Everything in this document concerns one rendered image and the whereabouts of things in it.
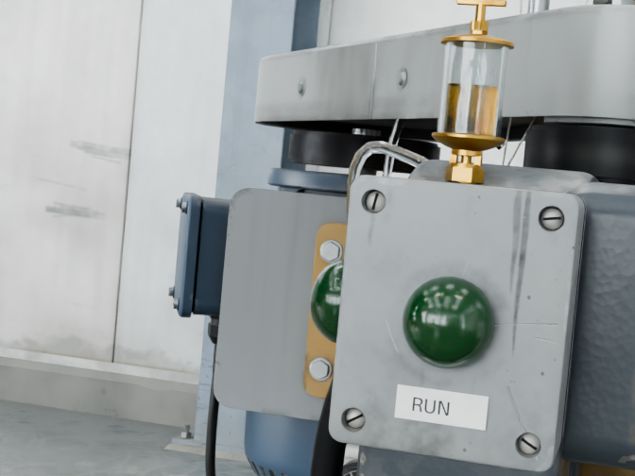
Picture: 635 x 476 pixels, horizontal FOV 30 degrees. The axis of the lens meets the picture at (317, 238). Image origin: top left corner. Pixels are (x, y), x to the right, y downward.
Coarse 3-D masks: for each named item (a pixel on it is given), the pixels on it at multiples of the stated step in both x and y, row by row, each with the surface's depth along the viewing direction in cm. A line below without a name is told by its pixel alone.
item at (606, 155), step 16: (544, 128) 55; (560, 128) 54; (576, 128) 54; (592, 128) 53; (608, 128) 53; (624, 128) 53; (528, 144) 56; (544, 144) 55; (560, 144) 54; (576, 144) 53; (592, 144) 53; (608, 144) 53; (624, 144) 52; (528, 160) 56; (544, 160) 55; (560, 160) 54; (576, 160) 53; (592, 160) 53; (608, 160) 53; (624, 160) 52; (608, 176) 53; (624, 176) 52
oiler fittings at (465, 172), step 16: (464, 0) 46; (480, 0) 46; (496, 0) 46; (480, 16) 46; (480, 32) 46; (512, 48) 46; (448, 144) 46; (464, 144) 46; (480, 144) 46; (496, 144) 46; (464, 160) 46; (480, 160) 46; (448, 176) 47; (464, 176) 46; (480, 176) 46
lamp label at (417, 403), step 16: (400, 384) 39; (400, 400) 39; (416, 400) 39; (432, 400) 39; (448, 400) 38; (464, 400) 38; (480, 400) 38; (400, 416) 39; (416, 416) 39; (432, 416) 39; (448, 416) 39; (464, 416) 38; (480, 416) 38
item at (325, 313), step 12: (336, 264) 41; (324, 276) 41; (336, 276) 41; (312, 288) 41; (324, 288) 41; (336, 288) 40; (312, 300) 41; (324, 300) 40; (336, 300) 40; (312, 312) 41; (324, 312) 41; (336, 312) 40; (324, 324) 41; (336, 324) 40; (324, 336) 41; (336, 336) 41
